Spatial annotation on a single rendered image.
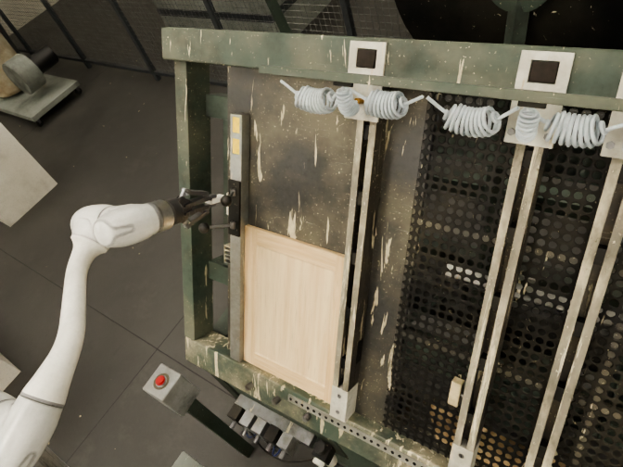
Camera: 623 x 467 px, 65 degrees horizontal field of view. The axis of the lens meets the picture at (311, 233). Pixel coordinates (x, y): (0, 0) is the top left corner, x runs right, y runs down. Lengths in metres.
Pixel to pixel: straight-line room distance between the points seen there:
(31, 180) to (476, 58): 4.57
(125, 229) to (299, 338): 0.74
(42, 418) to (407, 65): 1.17
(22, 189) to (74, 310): 3.92
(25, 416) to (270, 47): 1.10
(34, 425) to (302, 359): 0.88
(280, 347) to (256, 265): 0.32
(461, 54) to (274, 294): 1.01
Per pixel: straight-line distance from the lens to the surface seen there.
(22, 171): 5.21
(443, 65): 1.21
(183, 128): 1.82
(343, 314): 1.53
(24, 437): 1.32
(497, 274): 1.29
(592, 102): 0.99
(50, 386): 1.32
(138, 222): 1.36
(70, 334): 1.34
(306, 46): 1.39
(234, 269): 1.81
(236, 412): 2.07
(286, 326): 1.77
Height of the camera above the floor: 2.55
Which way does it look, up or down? 48 degrees down
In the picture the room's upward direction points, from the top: 23 degrees counter-clockwise
